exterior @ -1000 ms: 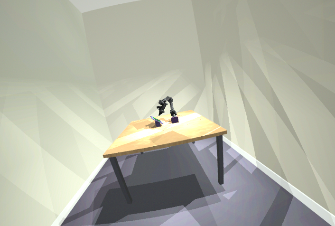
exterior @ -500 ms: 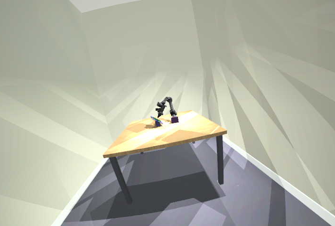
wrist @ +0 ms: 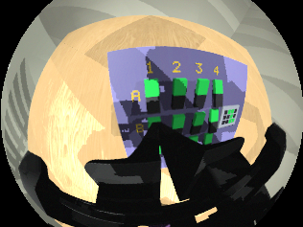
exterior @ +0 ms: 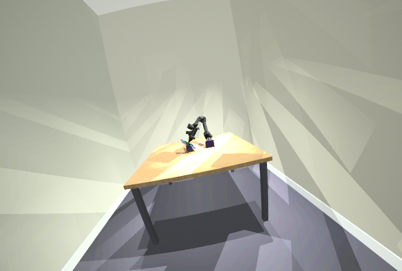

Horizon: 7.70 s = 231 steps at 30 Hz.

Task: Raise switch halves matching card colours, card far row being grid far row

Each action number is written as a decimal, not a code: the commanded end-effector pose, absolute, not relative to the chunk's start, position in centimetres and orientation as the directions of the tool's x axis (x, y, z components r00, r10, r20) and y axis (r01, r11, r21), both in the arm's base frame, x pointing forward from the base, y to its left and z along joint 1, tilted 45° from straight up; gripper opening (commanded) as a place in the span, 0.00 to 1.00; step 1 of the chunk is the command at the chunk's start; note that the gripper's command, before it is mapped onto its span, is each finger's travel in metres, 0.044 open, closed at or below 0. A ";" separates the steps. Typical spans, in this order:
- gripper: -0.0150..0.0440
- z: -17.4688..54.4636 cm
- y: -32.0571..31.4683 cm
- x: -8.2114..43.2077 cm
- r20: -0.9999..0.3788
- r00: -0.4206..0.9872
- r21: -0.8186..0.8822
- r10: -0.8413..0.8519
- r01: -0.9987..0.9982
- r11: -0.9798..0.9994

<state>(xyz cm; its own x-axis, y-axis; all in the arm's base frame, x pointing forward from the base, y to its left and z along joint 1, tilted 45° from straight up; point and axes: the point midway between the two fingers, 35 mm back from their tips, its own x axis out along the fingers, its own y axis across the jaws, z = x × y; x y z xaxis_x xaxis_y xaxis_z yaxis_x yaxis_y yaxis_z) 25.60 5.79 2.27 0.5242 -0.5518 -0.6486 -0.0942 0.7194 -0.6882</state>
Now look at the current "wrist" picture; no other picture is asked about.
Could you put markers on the lavender switch panel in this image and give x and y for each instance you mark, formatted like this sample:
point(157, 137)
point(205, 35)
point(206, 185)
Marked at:
point(196, 93)

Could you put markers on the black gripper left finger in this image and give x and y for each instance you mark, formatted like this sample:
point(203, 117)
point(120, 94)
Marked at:
point(143, 166)

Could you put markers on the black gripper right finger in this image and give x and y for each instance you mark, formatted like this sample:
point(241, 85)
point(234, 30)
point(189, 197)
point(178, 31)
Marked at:
point(185, 159)

